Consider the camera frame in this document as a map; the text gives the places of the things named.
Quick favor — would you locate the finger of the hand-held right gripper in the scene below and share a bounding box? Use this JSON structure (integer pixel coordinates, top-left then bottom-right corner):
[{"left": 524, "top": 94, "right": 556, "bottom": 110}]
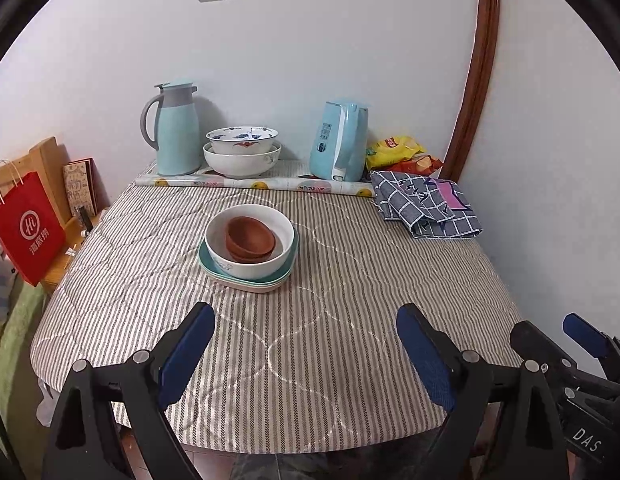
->
[
  {"left": 510, "top": 320, "right": 581, "bottom": 386},
  {"left": 562, "top": 312, "right": 620, "bottom": 386}
]

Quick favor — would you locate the light green square plate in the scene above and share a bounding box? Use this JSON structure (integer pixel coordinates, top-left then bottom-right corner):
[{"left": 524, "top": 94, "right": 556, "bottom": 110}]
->
[{"left": 204, "top": 267, "right": 294, "bottom": 289}]

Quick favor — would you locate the beige square plate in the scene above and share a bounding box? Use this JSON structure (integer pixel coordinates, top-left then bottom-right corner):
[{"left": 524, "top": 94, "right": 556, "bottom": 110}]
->
[{"left": 210, "top": 274, "right": 291, "bottom": 294}]

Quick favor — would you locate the large white swirl-print bowl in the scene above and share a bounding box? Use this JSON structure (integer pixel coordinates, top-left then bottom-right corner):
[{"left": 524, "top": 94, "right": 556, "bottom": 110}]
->
[{"left": 203, "top": 141, "right": 282, "bottom": 179}]

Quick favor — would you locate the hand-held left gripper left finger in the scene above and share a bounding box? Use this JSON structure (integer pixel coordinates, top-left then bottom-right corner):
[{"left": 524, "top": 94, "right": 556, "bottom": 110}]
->
[{"left": 42, "top": 302, "right": 217, "bottom": 480}]

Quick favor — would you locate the grey checked cloth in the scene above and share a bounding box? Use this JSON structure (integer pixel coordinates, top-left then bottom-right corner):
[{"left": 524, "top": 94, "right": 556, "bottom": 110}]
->
[{"left": 370, "top": 170, "right": 483, "bottom": 240}]

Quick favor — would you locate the rolled fruit-print mat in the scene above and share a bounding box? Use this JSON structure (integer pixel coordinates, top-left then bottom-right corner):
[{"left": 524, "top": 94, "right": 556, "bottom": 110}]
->
[{"left": 136, "top": 159, "right": 377, "bottom": 198}]

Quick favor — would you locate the brown small bowl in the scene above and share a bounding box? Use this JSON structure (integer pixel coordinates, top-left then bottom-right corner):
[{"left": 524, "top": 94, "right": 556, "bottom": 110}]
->
[
  {"left": 225, "top": 232, "right": 277, "bottom": 264},
  {"left": 226, "top": 216, "right": 275, "bottom": 257}
]

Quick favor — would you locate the red paper bag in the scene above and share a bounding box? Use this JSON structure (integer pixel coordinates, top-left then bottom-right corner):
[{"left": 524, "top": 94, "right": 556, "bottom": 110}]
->
[{"left": 0, "top": 160, "right": 66, "bottom": 287}]

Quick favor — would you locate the green cloth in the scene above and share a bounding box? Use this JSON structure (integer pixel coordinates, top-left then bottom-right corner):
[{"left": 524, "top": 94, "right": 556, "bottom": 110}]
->
[{"left": 0, "top": 285, "right": 48, "bottom": 461}]

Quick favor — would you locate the striped quilted blanket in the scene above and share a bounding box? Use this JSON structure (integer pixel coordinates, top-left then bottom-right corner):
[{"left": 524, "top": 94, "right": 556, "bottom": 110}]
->
[{"left": 30, "top": 180, "right": 528, "bottom": 448}]

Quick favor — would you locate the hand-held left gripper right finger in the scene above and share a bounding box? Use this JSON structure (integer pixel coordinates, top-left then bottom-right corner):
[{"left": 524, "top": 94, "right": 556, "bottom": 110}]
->
[{"left": 396, "top": 302, "right": 573, "bottom": 480}]

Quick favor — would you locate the brown wooden door frame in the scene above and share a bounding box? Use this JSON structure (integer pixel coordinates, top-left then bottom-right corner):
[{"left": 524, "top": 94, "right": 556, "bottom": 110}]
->
[{"left": 442, "top": 0, "right": 501, "bottom": 183}]

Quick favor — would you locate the white deep bowl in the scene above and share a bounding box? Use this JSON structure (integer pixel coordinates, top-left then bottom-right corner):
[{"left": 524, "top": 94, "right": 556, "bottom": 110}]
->
[{"left": 205, "top": 204, "right": 295, "bottom": 279}]

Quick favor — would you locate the blue and red patterned bowl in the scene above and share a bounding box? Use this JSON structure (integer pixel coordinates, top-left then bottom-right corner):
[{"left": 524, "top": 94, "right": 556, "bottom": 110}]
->
[{"left": 206, "top": 126, "right": 279, "bottom": 156}]

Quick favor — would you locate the red snack bag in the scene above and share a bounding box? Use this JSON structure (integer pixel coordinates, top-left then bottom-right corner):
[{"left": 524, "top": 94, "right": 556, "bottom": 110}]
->
[{"left": 390, "top": 154, "right": 443, "bottom": 177}]

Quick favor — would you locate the light blue thermos jug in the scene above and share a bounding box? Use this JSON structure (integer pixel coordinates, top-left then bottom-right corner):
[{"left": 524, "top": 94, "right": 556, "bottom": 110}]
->
[{"left": 140, "top": 80, "right": 203, "bottom": 177}]

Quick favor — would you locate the teal square plate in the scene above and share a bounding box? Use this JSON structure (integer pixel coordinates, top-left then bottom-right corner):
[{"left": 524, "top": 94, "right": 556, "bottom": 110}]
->
[{"left": 198, "top": 230, "right": 301, "bottom": 283}]

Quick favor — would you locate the light blue electric kettle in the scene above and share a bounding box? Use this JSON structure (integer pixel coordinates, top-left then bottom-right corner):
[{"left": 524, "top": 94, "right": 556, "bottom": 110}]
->
[{"left": 309, "top": 100, "right": 369, "bottom": 182}]

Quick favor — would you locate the yellow snack bag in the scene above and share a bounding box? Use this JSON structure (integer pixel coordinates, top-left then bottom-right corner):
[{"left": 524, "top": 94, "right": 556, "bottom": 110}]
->
[{"left": 366, "top": 135, "right": 425, "bottom": 171}]

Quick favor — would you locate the brown patterned book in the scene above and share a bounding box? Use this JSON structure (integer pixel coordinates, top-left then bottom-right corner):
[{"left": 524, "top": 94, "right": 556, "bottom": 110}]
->
[{"left": 63, "top": 158, "right": 98, "bottom": 216}]

